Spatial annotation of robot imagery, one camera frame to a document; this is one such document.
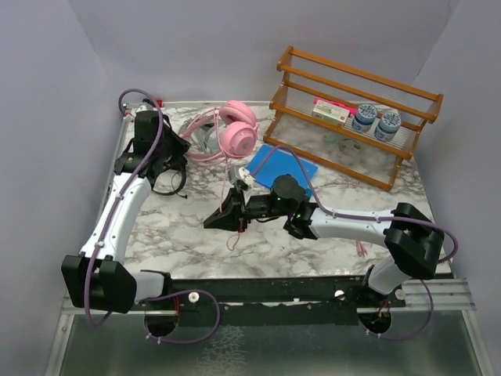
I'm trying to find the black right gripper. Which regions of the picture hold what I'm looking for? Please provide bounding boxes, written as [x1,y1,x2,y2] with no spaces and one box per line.
[204,188,290,234]

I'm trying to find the black headphones with cable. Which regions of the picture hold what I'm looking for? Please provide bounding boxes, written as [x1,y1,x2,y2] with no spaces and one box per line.
[152,166,188,200]

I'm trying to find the grey white headphones with cable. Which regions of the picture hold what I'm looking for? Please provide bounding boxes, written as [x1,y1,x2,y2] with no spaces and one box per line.
[179,120,220,154]

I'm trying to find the pink headphones with cable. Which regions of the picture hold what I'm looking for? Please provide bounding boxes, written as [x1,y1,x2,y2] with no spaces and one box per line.
[178,99,260,251]

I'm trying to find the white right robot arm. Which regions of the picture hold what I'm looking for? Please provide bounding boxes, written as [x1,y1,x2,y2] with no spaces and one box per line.
[204,175,445,306]

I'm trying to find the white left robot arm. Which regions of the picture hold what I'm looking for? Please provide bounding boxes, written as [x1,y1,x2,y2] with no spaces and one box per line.
[61,110,189,313]

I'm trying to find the blue plastic board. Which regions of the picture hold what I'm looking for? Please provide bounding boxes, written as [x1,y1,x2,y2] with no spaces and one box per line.
[247,145,312,197]

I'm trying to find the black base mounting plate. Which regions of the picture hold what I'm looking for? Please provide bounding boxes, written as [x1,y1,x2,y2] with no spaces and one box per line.
[127,273,408,327]

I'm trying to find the clear tape roll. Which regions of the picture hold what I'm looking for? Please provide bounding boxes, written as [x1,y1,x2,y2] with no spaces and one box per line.
[337,139,362,165]

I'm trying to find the white green cardboard box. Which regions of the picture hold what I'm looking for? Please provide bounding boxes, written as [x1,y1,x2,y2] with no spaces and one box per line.
[312,100,350,126]

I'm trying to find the blue white jar left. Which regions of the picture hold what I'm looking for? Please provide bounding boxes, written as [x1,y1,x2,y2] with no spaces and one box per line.
[351,103,378,133]

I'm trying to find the blue white jar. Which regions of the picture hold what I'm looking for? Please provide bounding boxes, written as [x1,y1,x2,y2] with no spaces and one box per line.
[351,103,378,133]
[374,110,402,143]

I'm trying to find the wooden two-tier rack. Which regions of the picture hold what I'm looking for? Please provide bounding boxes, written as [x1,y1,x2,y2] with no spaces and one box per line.
[263,46,444,191]

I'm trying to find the blue white jar right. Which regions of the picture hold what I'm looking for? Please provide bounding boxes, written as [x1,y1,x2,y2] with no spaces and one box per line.
[374,110,402,143]

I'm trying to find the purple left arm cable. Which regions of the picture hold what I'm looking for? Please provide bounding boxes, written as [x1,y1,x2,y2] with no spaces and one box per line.
[83,89,222,345]

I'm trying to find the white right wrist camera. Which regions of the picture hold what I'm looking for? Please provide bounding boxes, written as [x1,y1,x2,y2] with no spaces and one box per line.
[228,165,255,192]

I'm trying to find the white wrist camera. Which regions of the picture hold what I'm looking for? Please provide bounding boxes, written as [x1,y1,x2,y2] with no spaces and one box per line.
[228,165,255,192]
[123,102,155,118]

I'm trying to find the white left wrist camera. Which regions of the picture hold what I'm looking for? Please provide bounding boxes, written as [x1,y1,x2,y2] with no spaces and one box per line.
[123,102,155,118]

